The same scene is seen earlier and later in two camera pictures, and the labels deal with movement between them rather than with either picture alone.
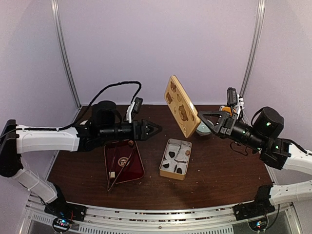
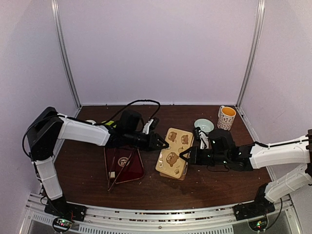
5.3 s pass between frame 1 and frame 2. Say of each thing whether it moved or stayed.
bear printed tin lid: moved
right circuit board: stayed
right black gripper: moved
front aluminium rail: stayed
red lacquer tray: stayed
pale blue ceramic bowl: stayed
